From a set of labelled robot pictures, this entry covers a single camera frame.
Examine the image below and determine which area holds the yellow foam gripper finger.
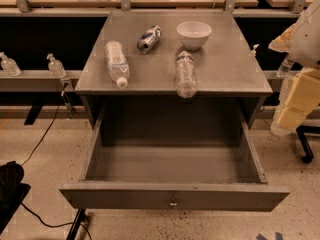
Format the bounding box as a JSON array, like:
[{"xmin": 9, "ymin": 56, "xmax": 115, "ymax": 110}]
[
  {"xmin": 268, "ymin": 24, "xmax": 296, "ymax": 53},
  {"xmin": 270, "ymin": 67, "xmax": 320, "ymax": 136}
]

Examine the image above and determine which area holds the clear crinkled water bottle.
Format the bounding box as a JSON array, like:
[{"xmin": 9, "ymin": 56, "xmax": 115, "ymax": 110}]
[{"xmin": 175, "ymin": 51, "xmax": 197, "ymax": 98}]

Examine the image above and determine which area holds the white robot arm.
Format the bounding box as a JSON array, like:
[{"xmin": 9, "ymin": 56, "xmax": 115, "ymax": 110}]
[{"xmin": 269, "ymin": 0, "xmax": 320, "ymax": 135}]

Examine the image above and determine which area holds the small water bottle on shelf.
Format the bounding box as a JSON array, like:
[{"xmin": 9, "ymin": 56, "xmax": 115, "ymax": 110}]
[{"xmin": 276, "ymin": 54, "xmax": 294, "ymax": 77}]

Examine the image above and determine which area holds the pump bottle behind cabinet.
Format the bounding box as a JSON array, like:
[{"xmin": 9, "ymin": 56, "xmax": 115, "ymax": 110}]
[{"xmin": 251, "ymin": 44, "xmax": 259, "ymax": 57}]

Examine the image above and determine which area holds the grey drawer cabinet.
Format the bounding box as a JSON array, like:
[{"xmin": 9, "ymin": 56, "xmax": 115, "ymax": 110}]
[{"xmin": 76, "ymin": 10, "xmax": 272, "ymax": 124}]

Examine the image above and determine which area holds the white capped plastic bottle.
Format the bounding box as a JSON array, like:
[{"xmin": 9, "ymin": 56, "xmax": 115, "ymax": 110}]
[{"xmin": 105, "ymin": 41, "xmax": 130, "ymax": 88}]

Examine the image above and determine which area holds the open grey top drawer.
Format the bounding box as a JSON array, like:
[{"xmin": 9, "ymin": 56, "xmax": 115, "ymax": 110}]
[{"xmin": 60, "ymin": 99, "xmax": 289, "ymax": 212}]

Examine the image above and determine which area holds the clear pump bottle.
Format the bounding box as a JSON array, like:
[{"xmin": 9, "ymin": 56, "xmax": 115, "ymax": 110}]
[
  {"xmin": 47, "ymin": 53, "xmax": 66, "ymax": 78},
  {"xmin": 0, "ymin": 52, "xmax": 21, "ymax": 76}
]

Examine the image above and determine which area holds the left clear pump bottle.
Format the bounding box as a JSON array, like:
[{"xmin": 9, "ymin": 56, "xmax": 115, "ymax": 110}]
[{"xmin": 0, "ymin": 52, "xmax": 21, "ymax": 76}]

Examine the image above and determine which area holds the black wheeled stand leg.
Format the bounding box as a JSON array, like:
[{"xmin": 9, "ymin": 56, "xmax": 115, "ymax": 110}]
[{"xmin": 296, "ymin": 125, "xmax": 320, "ymax": 164}]

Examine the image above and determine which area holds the white bowl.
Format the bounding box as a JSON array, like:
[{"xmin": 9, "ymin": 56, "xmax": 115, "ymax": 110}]
[{"xmin": 176, "ymin": 21, "xmax": 212, "ymax": 50}]

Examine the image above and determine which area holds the crushed silver blue can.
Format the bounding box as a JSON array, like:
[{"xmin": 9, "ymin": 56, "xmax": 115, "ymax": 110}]
[{"xmin": 137, "ymin": 25, "xmax": 161, "ymax": 54}]

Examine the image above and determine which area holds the grey metal side shelf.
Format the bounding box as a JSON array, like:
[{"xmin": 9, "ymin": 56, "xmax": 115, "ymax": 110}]
[{"xmin": 0, "ymin": 69, "xmax": 83, "ymax": 93}]

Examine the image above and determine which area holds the black object at left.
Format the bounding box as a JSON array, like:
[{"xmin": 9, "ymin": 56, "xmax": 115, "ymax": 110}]
[{"xmin": 0, "ymin": 161, "xmax": 30, "ymax": 234}]

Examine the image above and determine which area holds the black floor cable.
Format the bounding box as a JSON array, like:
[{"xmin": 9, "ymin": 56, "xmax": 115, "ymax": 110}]
[{"xmin": 19, "ymin": 103, "xmax": 94, "ymax": 240}]

